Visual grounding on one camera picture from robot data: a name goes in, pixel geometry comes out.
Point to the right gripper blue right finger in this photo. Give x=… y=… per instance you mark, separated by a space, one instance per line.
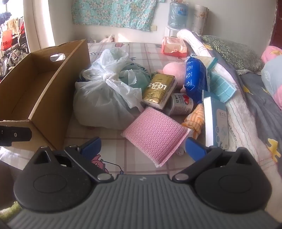
x=195 y=149

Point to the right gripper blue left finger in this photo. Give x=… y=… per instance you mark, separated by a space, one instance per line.
x=91 y=148

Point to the blue bandage box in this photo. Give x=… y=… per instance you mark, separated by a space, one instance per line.
x=216 y=121

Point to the pink scrubbing sponge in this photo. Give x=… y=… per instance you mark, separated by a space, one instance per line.
x=156 y=135

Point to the blue wet wipes pack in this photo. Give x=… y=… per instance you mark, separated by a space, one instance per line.
x=195 y=79

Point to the pink plush pig toy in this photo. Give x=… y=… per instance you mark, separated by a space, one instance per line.
x=178 y=70

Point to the white cotton swab bag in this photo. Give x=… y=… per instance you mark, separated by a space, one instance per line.
x=209 y=62

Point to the orange striped towel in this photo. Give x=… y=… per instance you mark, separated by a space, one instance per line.
x=195 y=121

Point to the white red label can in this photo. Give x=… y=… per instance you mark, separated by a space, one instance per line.
x=179 y=104

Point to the white rolled blanket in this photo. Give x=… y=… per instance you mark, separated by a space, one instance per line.
x=241 y=124

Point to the white tied plastic bag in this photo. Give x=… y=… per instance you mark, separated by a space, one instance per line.
x=109 y=93

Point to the brown cardboard box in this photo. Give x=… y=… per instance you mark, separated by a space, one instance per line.
x=38 y=93

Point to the teal checkered cloth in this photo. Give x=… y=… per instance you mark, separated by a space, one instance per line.
x=221 y=88

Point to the gold tissue pack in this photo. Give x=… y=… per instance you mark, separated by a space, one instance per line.
x=159 y=90

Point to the grey bed sheet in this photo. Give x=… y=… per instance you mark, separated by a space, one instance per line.
x=266 y=113

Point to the red bag on rack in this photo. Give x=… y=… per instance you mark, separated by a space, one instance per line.
x=8 y=40

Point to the dark floral pillow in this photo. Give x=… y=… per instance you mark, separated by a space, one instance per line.
x=240 y=56

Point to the red wet wipes pack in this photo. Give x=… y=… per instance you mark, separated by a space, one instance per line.
x=174 y=46

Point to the pink blue quilt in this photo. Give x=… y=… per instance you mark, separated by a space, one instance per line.
x=271 y=72

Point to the white water dispenser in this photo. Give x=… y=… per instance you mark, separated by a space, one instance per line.
x=170 y=32

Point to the rolled floral mat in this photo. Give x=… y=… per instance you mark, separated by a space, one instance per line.
x=199 y=19

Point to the blue water jug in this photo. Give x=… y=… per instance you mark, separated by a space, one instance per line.
x=178 y=15

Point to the teal floral wall cloth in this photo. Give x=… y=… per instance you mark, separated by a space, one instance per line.
x=136 y=15

